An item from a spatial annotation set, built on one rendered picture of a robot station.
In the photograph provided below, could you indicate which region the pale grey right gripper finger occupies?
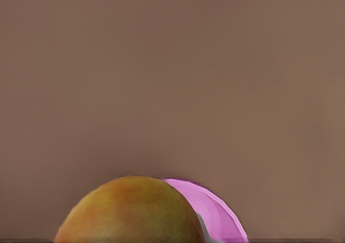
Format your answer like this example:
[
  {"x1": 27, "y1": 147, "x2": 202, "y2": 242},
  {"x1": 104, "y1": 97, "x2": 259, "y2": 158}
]
[{"x1": 196, "y1": 212, "x2": 212, "y2": 243}]

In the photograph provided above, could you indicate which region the pink bowl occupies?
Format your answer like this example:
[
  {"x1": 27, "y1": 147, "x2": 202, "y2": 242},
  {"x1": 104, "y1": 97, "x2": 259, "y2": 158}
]
[{"x1": 161, "y1": 178, "x2": 249, "y2": 243}]

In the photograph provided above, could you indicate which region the green-red apple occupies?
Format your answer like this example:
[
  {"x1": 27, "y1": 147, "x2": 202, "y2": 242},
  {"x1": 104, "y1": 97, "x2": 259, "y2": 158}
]
[{"x1": 53, "y1": 175, "x2": 205, "y2": 243}]

